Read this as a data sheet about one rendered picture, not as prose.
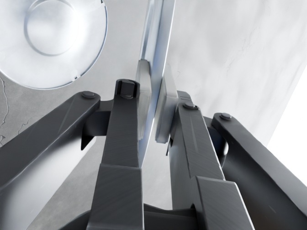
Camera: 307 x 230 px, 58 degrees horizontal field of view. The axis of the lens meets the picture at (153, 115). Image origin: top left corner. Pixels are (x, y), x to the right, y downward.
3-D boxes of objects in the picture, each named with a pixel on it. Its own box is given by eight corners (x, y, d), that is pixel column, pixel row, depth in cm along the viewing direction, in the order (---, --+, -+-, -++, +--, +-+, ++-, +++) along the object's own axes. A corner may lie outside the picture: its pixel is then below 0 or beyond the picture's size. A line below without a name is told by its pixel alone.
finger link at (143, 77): (142, 141, 16) (129, 139, 16) (142, 96, 22) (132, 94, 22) (152, 92, 14) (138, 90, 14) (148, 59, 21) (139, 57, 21)
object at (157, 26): (186, -196, 22) (196, -193, 22) (142, 25, 49) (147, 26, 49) (145, 162, 13) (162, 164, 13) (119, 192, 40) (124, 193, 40)
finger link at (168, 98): (165, 94, 14) (179, 96, 15) (160, 61, 21) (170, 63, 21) (154, 143, 16) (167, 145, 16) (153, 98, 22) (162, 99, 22)
